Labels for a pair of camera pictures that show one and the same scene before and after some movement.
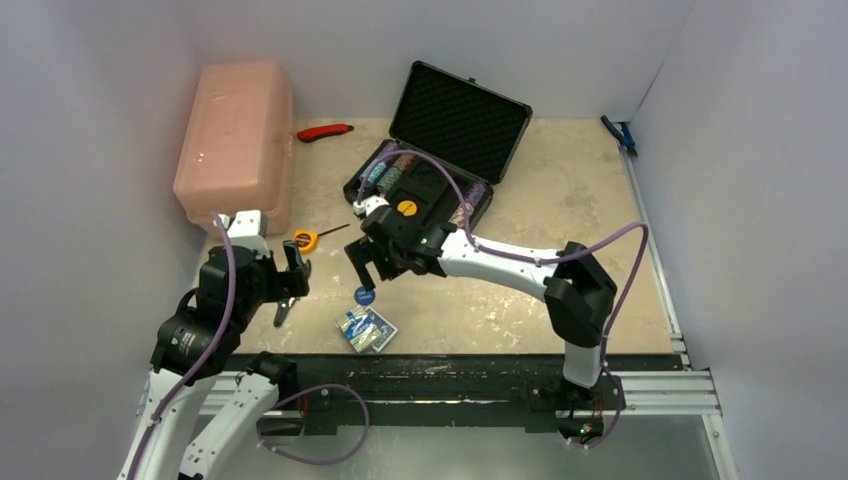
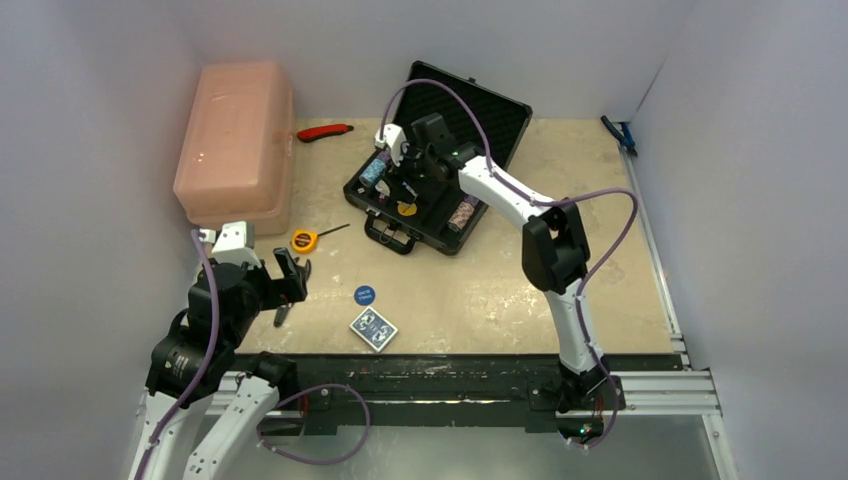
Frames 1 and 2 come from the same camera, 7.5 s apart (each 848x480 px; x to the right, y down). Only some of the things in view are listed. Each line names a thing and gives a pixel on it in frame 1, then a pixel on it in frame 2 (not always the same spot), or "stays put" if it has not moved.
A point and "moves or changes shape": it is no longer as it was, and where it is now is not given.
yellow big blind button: [407, 207] stays put
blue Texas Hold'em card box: [359, 327] moves or changes shape
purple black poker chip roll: [476, 193] stays put
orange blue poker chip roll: [459, 215] stays put
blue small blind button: [364, 297] stays put
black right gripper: [374, 246] to [403, 177]
